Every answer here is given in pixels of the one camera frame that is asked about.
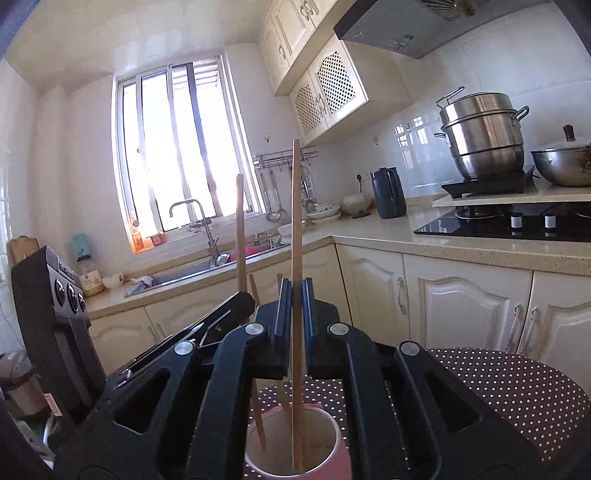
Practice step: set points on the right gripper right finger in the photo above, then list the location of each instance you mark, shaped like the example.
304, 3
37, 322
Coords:
324, 335

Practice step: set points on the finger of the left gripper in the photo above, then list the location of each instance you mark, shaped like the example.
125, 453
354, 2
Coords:
210, 329

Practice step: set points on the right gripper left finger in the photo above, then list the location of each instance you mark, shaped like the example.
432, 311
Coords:
271, 351

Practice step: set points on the wooden chopstick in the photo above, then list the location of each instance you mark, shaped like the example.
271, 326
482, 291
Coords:
255, 291
297, 324
242, 287

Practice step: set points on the kitchen window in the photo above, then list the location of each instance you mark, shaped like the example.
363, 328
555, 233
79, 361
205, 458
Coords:
180, 144

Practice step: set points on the stainless steel sink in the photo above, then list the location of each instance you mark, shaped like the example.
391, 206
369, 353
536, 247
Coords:
160, 279

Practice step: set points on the white bowls on counter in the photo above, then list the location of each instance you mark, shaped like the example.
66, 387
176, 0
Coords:
356, 206

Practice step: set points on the black electric kettle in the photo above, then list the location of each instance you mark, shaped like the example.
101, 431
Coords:
389, 193

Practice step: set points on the brown polka dot tablecloth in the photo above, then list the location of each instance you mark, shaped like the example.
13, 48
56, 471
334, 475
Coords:
547, 407

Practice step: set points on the cream upper lattice cabinet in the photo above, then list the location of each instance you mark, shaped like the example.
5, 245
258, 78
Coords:
335, 88

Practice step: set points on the black gas stove top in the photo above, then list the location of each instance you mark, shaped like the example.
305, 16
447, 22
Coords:
564, 222

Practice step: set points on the stainless steel steamer pot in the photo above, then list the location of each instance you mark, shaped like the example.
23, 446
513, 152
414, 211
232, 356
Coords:
484, 133

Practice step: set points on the grey range hood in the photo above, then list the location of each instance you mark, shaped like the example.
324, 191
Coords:
415, 28

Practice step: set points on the wall utensil rack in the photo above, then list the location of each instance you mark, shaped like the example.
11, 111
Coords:
274, 172

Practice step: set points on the frying pan with black handle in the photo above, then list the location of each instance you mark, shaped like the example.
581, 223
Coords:
565, 163

